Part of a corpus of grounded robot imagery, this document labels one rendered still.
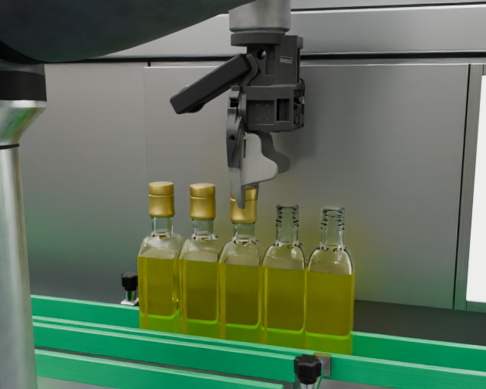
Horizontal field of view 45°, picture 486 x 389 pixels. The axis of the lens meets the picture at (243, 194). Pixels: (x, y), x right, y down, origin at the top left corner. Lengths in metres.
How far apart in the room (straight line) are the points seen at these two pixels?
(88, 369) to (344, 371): 0.31
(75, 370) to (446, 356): 0.47
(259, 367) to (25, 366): 0.46
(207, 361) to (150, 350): 0.08
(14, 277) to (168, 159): 0.63
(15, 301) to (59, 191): 0.75
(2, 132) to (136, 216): 0.71
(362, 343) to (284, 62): 0.38
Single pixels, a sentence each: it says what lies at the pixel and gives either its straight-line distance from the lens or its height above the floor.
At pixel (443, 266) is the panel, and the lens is 0.87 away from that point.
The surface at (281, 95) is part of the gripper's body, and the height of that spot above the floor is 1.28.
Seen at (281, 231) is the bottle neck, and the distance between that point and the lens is 0.74.
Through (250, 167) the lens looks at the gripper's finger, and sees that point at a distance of 0.71.
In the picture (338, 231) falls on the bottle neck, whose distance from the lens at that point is 0.73.
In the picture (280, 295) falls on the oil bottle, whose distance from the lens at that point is 0.75.
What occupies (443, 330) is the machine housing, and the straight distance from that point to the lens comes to 0.94.
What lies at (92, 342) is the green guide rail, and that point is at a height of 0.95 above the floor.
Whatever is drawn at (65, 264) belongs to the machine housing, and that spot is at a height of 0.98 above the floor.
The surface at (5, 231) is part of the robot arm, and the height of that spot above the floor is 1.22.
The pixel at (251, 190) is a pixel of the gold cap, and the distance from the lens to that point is 0.75.
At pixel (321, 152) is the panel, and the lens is 0.85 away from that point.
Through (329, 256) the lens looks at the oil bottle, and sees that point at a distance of 0.73.
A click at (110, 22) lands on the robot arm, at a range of 0.24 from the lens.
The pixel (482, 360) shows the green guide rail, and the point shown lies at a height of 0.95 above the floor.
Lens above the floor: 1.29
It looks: 10 degrees down
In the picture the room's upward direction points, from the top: straight up
